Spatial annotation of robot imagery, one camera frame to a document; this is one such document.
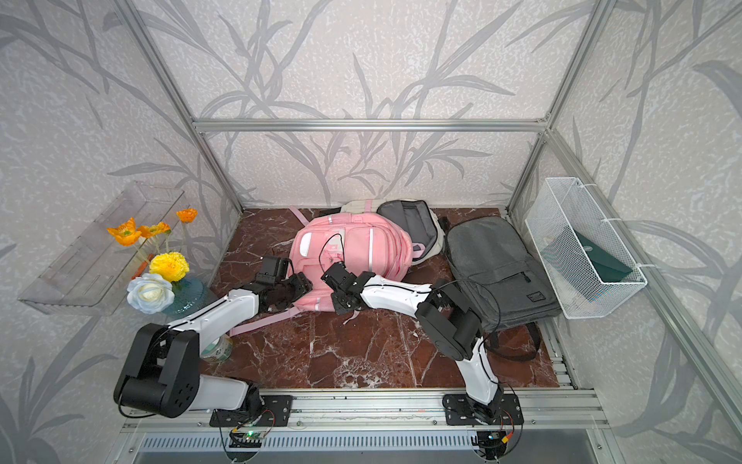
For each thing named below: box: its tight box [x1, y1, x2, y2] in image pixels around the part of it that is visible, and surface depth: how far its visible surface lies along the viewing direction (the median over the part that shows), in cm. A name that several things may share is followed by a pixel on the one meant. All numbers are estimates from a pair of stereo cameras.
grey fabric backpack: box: [438, 215, 563, 362], surface depth 101 cm
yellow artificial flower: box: [148, 251, 190, 283], surface depth 68 cm
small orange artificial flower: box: [175, 207, 200, 224], surface depth 75 cm
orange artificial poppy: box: [106, 216, 143, 247], surface depth 59 cm
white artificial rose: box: [126, 272, 175, 315], surface depth 61 cm
